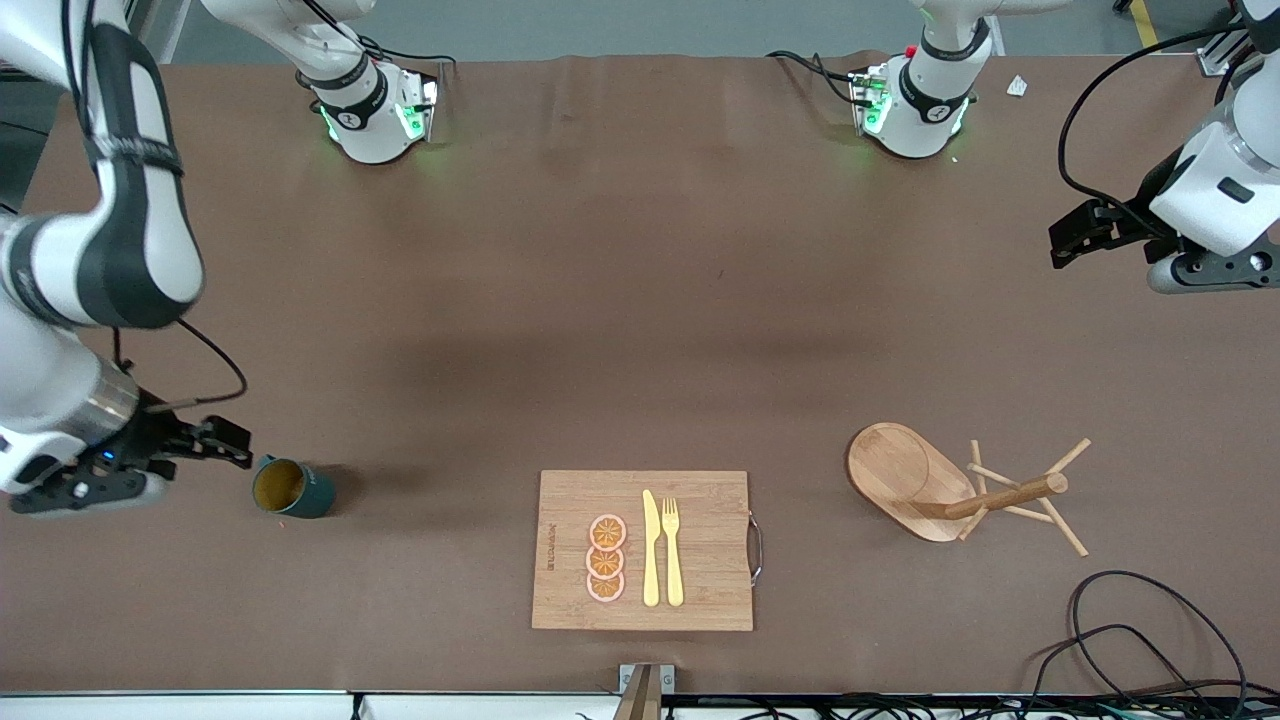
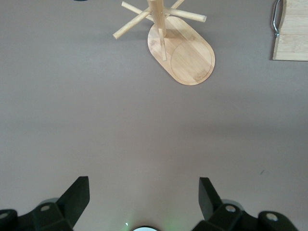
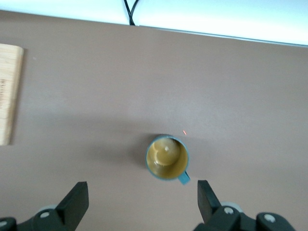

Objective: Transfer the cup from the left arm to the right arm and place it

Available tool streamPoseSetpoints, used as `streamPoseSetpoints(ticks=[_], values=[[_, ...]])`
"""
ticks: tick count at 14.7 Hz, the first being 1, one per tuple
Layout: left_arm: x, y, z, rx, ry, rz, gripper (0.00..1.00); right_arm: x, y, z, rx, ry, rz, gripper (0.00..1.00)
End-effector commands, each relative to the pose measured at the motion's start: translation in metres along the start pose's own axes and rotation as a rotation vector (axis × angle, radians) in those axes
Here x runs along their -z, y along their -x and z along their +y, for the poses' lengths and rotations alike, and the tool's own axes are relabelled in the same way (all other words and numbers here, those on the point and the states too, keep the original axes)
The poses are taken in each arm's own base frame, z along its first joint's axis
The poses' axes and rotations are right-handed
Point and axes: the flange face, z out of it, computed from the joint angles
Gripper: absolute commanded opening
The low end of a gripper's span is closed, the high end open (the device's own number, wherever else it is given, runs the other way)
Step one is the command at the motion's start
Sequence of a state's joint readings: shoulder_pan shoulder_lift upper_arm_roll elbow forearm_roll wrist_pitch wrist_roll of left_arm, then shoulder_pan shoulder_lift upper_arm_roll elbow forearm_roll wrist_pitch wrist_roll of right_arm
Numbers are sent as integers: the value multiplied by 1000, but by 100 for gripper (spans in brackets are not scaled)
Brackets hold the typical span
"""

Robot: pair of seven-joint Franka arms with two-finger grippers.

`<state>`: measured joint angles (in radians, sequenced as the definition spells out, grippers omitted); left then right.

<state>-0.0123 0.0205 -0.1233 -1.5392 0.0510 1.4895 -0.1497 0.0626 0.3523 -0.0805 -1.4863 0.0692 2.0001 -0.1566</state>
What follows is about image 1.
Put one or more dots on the dark teal ribbed mug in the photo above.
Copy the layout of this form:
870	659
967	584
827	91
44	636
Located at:
315	492

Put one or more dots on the small white paper scrap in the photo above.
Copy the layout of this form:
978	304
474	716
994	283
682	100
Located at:
1017	86

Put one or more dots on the aluminium frame profile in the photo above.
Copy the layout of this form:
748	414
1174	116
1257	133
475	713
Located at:
1215	60

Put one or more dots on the brown table mat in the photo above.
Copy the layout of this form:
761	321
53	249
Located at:
500	300

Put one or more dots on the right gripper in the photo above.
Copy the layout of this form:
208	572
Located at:
152	438

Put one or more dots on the yellow plastic fork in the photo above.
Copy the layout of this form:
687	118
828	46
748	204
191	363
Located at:
673	570

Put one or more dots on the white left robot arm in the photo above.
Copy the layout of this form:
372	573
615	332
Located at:
930	120

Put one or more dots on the wooden mug tree stand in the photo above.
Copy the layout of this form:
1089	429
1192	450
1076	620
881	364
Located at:
890	470

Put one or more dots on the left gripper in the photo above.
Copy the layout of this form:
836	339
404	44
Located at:
1133	221

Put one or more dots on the bamboo cutting board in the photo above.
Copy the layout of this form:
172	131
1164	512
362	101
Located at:
700	530

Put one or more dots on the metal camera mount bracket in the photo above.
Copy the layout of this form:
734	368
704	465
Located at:
640	690

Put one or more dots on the orange slice toy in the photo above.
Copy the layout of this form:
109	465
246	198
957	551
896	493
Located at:
607	532

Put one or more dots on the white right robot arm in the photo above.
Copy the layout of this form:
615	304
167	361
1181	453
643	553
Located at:
140	250

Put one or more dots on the yellow plastic knife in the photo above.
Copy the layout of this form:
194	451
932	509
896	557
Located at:
651	560

